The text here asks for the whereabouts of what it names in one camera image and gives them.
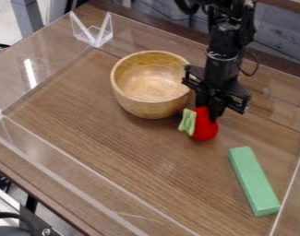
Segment black equipment under table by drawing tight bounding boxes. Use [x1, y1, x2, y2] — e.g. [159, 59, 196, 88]
[0, 173, 63, 236]

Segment red felt fruit green leaf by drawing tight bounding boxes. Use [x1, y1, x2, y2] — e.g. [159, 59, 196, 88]
[178, 106, 218, 141]

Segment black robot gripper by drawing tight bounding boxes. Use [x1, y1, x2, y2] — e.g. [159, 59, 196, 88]
[182, 55, 250, 122]

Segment clear acrylic enclosure wall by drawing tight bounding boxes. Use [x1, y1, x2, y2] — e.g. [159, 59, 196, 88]
[0, 16, 300, 236]

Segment clear acrylic corner bracket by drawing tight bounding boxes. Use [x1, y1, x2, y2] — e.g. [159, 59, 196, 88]
[70, 11, 114, 48]

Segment light wooden bowl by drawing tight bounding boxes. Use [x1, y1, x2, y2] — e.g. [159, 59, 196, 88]
[110, 50, 190, 119]

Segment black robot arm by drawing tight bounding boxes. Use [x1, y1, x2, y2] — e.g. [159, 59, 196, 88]
[174, 0, 258, 123]

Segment grey post behind table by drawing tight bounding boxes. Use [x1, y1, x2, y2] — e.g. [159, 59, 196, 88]
[10, 0, 43, 38]

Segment green rectangular block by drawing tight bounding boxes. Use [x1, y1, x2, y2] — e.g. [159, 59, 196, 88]
[229, 147, 280, 217]

